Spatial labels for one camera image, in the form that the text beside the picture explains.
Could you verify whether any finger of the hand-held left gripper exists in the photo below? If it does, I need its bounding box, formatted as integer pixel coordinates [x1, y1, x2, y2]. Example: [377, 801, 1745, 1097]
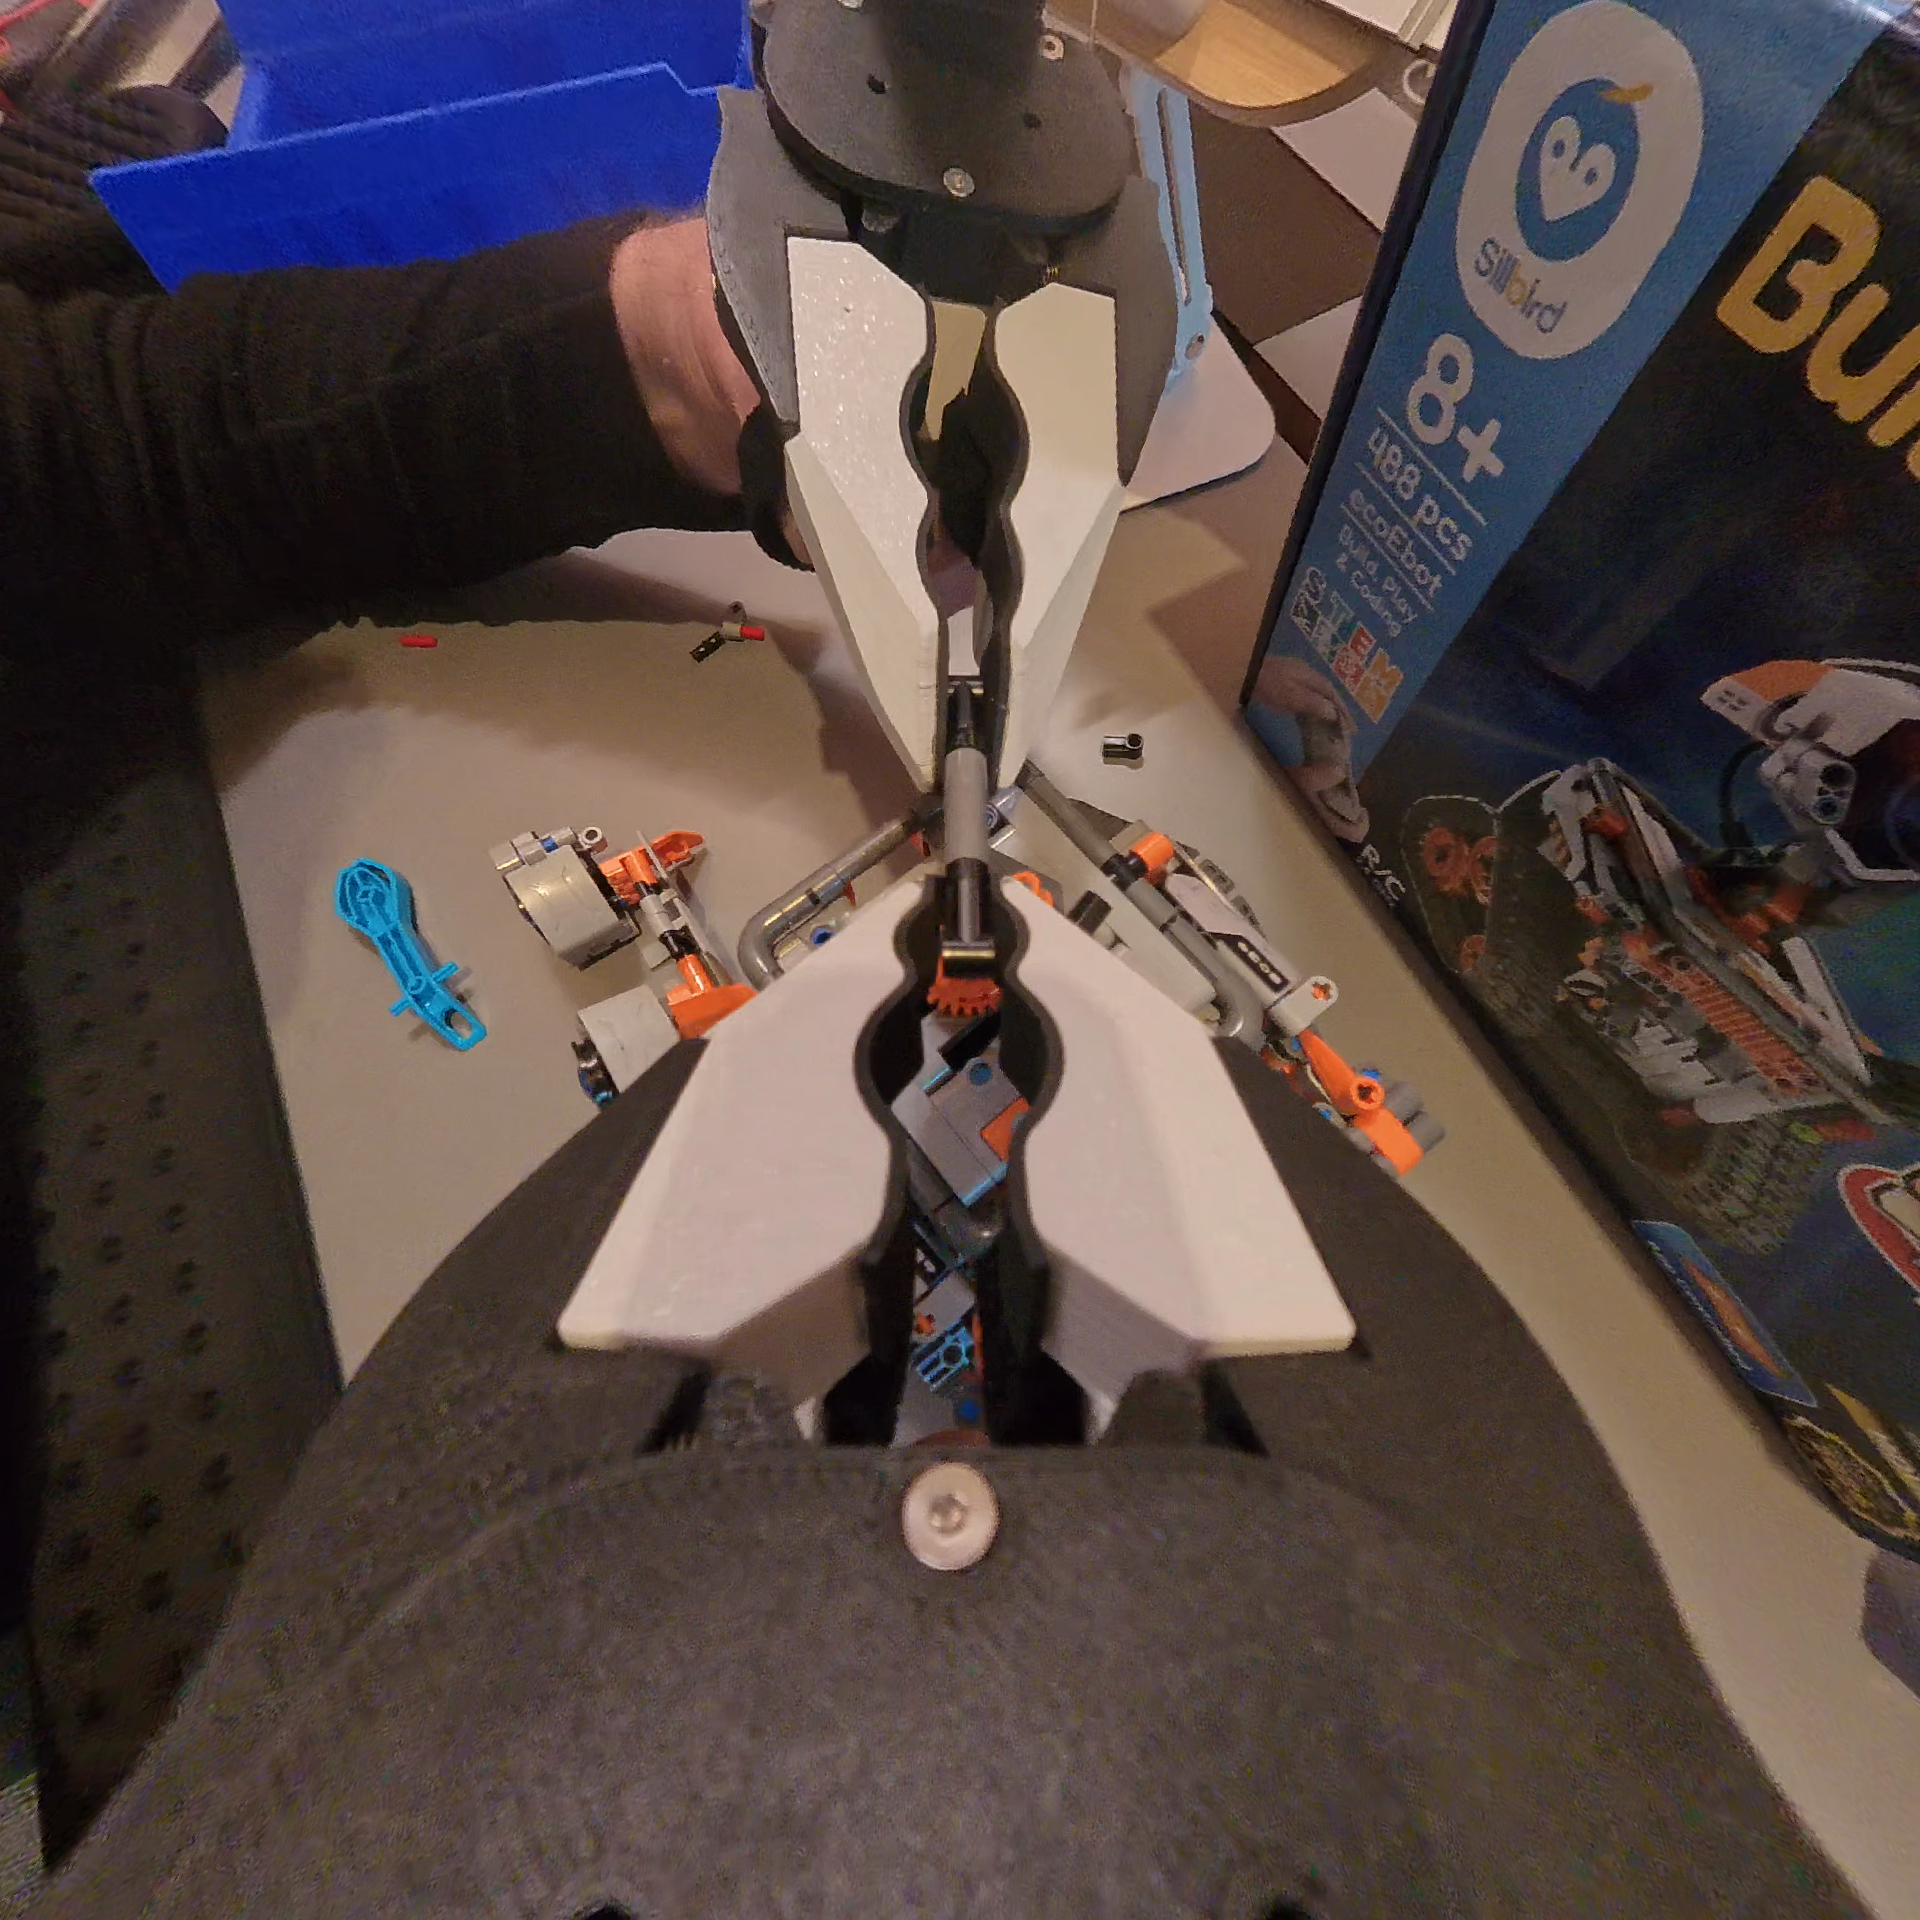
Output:
[781, 234, 966, 797]
[976, 282, 1130, 781]

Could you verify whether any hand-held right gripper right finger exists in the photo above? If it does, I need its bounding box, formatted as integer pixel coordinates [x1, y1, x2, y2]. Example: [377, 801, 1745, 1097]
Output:
[983, 878, 1354, 1421]

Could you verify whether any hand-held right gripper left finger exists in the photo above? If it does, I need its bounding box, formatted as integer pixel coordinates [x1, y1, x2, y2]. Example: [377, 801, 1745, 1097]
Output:
[558, 878, 939, 1443]

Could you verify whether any grey orange brick assembly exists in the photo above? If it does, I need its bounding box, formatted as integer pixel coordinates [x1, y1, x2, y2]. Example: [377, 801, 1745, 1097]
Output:
[939, 680, 1000, 980]

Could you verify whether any person's left forearm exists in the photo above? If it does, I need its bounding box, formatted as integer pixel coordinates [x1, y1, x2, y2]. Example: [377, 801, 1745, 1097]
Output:
[0, 111, 708, 631]

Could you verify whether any orange black toy claw arm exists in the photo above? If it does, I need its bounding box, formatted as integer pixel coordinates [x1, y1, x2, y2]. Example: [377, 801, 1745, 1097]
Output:
[1259, 1020, 1450, 1183]

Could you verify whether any person's left hand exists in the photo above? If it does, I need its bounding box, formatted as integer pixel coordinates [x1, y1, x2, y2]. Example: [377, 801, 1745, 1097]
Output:
[608, 224, 768, 502]

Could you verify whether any white stand base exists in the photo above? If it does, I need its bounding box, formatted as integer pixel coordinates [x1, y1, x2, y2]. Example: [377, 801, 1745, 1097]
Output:
[1117, 66, 1277, 514]

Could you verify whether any grey tracked toy robot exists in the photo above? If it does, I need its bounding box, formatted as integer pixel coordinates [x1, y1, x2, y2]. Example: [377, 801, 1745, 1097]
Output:
[735, 769, 1348, 1443]

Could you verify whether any light blue brick separator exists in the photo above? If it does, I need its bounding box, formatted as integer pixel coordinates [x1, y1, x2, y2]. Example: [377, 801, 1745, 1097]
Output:
[333, 859, 492, 1055]

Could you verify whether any plain blue storage bin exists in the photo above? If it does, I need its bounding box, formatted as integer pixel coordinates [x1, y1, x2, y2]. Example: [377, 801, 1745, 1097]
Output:
[216, 0, 757, 148]

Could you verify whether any blue storage bin with tag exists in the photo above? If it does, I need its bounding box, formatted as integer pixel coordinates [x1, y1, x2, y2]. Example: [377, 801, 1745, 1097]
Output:
[89, 66, 723, 298]

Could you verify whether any black dimpled mat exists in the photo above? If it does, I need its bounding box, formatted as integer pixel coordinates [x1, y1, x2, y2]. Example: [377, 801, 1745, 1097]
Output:
[0, 719, 347, 1865]

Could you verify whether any blue robot kit box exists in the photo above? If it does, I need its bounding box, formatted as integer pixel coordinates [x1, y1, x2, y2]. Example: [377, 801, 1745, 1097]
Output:
[1242, 0, 1920, 1561]

